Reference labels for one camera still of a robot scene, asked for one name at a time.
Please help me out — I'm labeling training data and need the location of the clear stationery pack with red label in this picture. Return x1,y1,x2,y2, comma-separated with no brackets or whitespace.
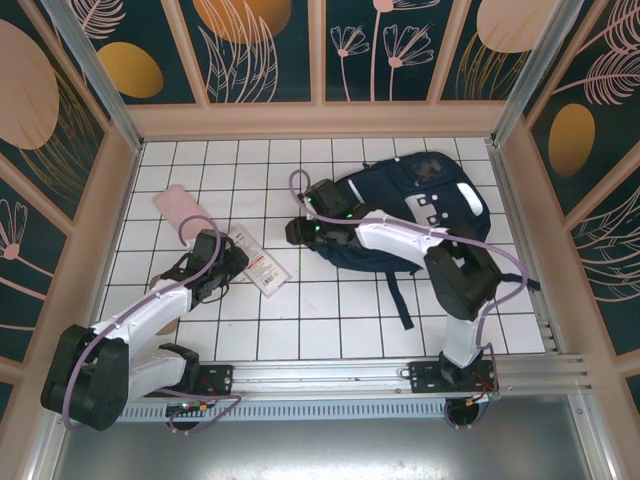
227,224,293,300

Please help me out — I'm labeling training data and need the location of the pink pencil case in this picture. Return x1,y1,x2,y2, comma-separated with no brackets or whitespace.
152,184,207,242

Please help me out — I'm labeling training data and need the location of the navy blue backpack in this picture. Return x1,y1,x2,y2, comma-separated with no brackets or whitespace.
309,151,541,330

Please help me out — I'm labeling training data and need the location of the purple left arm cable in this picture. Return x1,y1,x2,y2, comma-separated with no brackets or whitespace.
62,214,242,437

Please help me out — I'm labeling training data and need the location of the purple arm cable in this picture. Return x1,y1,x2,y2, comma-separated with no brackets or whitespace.
288,168,530,431
62,214,242,437

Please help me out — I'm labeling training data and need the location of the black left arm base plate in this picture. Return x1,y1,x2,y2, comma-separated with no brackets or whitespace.
142,362,236,399

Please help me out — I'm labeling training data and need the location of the aluminium mounting rail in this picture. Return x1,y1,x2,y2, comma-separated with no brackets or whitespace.
47,353,594,401

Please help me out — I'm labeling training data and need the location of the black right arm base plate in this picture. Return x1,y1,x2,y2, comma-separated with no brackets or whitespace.
408,356,501,397

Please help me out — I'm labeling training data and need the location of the slotted grey cable duct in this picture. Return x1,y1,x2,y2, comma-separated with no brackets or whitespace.
67,403,576,423

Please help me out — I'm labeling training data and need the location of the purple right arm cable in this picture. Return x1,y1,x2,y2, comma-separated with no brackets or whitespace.
288,168,530,431

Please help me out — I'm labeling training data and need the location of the aluminium frame post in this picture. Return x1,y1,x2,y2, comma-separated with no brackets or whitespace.
42,0,147,154
489,0,587,147

